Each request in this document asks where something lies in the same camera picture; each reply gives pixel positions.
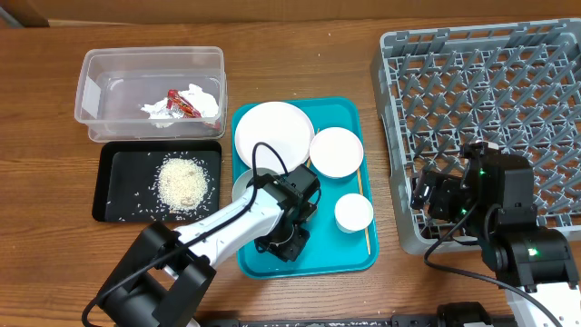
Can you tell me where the clear plastic bin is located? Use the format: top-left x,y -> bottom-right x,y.
74,46 -> 228,142

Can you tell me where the white rice pile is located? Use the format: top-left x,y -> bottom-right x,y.
104,152 -> 220,223

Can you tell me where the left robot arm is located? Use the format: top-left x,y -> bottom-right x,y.
87,164 -> 320,327

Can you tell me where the black tray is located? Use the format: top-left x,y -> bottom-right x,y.
92,141 -> 222,223

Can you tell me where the wooden chopstick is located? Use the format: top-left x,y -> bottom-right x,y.
357,169 -> 372,254
306,128 -> 320,168

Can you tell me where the left wooden chopstick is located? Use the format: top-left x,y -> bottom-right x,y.
306,128 -> 320,168

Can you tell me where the white plate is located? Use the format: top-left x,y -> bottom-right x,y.
234,102 -> 315,172

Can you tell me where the teal serving tray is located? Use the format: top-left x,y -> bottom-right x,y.
237,97 -> 379,279

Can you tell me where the red foil wrapper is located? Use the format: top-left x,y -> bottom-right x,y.
166,84 -> 219,118

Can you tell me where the white cup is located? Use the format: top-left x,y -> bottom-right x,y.
334,193 -> 374,233

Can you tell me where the white bowl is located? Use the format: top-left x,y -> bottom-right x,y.
311,127 -> 364,179

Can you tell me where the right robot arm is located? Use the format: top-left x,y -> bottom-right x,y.
410,141 -> 580,326

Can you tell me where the right wooden chopstick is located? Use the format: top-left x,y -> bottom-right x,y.
357,169 -> 372,254

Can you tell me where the grey bowl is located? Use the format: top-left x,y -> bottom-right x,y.
231,167 -> 277,202

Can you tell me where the white napkin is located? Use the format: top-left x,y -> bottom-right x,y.
140,84 -> 219,128

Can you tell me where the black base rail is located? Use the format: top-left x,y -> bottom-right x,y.
198,302 -> 517,327

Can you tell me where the grey dish rack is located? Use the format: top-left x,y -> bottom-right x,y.
370,18 -> 580,254

